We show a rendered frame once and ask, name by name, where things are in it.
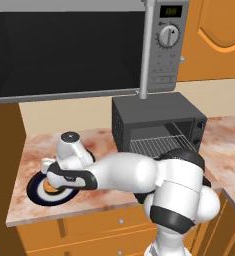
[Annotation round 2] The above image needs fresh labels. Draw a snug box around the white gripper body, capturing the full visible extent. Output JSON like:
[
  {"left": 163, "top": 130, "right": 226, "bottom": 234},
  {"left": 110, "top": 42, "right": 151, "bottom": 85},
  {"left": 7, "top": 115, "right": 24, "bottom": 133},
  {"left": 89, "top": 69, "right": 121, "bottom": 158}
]
[{"left": 40, "top": 158, "right": 59, "bottom": 174}]

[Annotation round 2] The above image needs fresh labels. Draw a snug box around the brown bagel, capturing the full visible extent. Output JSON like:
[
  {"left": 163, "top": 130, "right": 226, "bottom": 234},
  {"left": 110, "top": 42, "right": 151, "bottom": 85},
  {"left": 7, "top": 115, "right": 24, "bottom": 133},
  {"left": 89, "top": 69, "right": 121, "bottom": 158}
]
[{"left": 42, "top": 180, "right": 60, "bottom": 195}]

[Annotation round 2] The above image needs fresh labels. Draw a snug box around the dark blue white plate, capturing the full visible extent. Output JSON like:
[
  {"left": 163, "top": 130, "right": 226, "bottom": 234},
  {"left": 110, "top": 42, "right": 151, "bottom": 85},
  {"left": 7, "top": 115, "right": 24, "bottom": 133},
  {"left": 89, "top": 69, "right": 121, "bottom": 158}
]
[{"left": 26, "top": 171, "right": 80, "bottom": 207}]

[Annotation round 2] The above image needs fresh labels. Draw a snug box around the dark grey toaster oven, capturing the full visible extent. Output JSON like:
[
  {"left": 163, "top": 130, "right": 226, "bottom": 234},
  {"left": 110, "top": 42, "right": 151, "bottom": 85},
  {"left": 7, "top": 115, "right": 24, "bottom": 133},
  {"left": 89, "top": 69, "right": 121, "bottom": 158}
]
[{"left": 111, "top": 91, "right": 209, "bottom": 162}]

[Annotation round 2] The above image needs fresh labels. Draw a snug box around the black microwave door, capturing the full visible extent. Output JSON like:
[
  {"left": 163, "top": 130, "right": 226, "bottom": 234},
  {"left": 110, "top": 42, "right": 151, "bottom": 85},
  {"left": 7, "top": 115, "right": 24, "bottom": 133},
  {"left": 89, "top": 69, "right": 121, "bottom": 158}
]
[{"left": 0, "top": 11, "right": 147, "bottom": 105}]

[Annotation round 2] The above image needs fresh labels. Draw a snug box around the grey microwave oven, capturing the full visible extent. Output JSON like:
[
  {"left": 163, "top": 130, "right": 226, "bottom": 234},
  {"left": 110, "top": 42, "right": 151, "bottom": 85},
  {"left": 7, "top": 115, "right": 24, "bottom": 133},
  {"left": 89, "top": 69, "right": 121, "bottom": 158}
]
[{"left": 0, "top": 0, "right": 190, "bottom": 105}]

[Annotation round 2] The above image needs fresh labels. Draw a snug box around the brown tall cabinet side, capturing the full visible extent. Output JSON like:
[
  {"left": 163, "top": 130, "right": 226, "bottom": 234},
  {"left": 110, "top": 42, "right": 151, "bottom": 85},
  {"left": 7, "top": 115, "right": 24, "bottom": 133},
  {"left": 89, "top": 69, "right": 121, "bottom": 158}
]
[{"left": 0, "top": 102, "right": 29, "bottom": 256}]

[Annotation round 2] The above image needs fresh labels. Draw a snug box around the orange drawer front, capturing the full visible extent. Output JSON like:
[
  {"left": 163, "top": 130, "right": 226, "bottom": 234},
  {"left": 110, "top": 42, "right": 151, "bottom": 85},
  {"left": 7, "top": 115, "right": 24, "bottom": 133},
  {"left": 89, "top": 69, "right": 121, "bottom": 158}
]
[
  {"left": 24, "top": 228, "right": 159, "bottom": 256},
  {"left": 57, "top": 206, "right": 158, "bottom": 240}
]

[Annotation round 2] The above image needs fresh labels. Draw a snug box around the grey microwave dial knob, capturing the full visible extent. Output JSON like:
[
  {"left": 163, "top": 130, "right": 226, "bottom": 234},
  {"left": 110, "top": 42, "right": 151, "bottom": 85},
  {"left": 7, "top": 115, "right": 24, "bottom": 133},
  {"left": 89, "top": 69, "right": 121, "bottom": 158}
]
[{"left": 157, "top": 24, "right": 181, "bottom": 49}]

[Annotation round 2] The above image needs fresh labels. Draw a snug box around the orange corner base cupboard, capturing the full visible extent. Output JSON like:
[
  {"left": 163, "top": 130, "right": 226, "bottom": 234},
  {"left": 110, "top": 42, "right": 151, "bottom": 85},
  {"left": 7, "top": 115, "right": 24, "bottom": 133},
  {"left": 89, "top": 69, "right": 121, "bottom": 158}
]
[{"left": 184, "top": 190, "right": 235, "bottom": 256}]

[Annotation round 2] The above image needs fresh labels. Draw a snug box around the wire toaster oven rack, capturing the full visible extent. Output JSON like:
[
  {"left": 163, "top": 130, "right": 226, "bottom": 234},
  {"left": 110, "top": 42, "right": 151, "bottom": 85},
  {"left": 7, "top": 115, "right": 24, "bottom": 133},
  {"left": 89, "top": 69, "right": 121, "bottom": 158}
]
[{"left": 129, "top": 134, "right": 197, "bottom": 160}]

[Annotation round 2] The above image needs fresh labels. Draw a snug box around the grey microwave door handle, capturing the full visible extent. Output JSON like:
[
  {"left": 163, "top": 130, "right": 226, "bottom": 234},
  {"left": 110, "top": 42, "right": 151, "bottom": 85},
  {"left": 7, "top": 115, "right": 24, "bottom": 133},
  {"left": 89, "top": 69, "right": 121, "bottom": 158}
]
[{"left": 137, "top": 0, "right": 156, "bottom": 100}]

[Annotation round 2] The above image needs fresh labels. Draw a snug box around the orange wall cupboard door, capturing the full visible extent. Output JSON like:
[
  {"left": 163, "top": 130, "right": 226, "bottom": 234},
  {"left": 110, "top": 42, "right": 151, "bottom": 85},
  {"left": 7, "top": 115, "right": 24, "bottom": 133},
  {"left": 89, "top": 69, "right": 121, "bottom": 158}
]
[{"left": 176, "top": 0, "right": 235, "bottom": 83}]

